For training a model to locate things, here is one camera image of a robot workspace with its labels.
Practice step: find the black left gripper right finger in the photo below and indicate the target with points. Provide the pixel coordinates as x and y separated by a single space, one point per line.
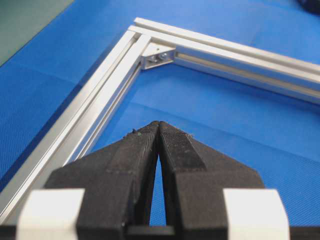
194 176

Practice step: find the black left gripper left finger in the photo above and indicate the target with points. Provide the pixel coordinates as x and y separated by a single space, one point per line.
118 181

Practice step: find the blue table mat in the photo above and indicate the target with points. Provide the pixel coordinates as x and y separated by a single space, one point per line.
277 135

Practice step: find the silver aluminium extrusion frame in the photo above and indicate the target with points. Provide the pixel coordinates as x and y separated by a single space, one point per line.
145 45

